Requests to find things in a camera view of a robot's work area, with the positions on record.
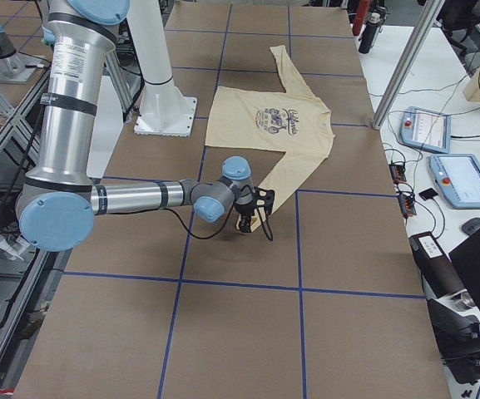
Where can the cream long-sleeve printed shirt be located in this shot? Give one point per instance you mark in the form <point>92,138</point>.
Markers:
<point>295,122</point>

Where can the lower orange circuit board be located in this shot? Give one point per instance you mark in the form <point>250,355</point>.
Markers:
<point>406,202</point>

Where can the aluminium frame post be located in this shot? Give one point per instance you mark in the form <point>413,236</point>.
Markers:
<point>416,39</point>

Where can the aluminium table frame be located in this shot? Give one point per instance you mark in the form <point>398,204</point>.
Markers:
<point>26,288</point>

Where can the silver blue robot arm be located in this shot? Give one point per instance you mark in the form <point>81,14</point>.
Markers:
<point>59,202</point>

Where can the black office chair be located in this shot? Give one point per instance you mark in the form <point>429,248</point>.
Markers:
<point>458,15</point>

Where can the orange circuit board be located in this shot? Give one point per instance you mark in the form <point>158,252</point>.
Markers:
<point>406,202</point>
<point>397,171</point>

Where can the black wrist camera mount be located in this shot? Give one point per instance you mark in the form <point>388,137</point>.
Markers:
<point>264,199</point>

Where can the small black square pad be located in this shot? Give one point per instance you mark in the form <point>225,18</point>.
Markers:
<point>428,194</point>

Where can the metal cup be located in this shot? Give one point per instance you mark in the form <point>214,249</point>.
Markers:
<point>463,301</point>

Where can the far teach pendant tablet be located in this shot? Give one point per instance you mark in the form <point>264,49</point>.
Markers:
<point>426,130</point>

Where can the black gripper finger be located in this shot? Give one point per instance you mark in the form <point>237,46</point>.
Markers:
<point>244,224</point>

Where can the white plastic chair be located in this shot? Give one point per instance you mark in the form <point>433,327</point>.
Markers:
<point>107,128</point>

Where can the red fire extinguisher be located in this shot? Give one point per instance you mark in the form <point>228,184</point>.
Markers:
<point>360,16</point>

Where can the black computer mouse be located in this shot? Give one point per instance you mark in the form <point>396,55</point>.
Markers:
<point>471,226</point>

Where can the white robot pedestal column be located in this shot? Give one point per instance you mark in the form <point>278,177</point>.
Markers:
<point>163,109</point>

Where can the dark box with label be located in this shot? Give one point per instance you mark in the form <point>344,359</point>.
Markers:
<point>435,265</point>

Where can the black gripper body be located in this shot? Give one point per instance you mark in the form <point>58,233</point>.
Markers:
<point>244,209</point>

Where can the near teach pendant tablet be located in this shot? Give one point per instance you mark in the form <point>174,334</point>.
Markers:
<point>458,179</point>

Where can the white power strip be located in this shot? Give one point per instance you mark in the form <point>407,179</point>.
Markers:
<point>13,249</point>

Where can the teach pendant tablet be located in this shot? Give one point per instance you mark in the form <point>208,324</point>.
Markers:
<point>426,130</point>
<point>458,179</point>

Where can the upper orange circuit board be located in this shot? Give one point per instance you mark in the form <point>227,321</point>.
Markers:
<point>397,171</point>

